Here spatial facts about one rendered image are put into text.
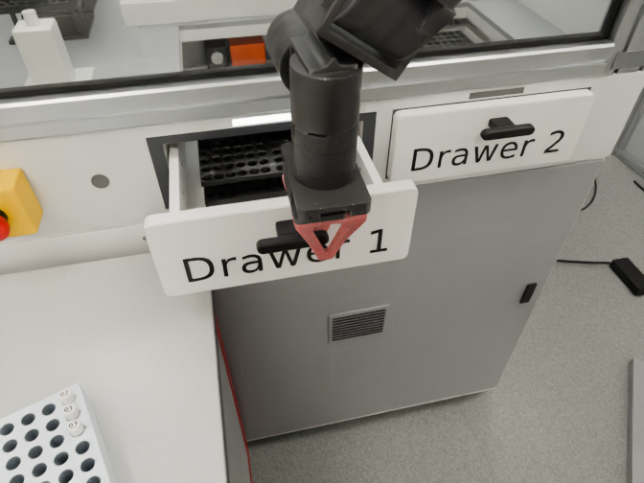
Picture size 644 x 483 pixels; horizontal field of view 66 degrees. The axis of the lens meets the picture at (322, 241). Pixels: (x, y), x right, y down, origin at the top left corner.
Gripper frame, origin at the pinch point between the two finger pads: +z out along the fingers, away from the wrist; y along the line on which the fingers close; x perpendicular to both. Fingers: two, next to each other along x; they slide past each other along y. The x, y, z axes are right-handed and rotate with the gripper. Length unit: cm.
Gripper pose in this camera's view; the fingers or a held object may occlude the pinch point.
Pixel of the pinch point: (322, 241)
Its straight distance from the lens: 51.7
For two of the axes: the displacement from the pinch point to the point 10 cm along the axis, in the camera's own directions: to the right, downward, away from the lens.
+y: -2.1, -6.9, 6.9
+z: -0.2, 7.1, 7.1
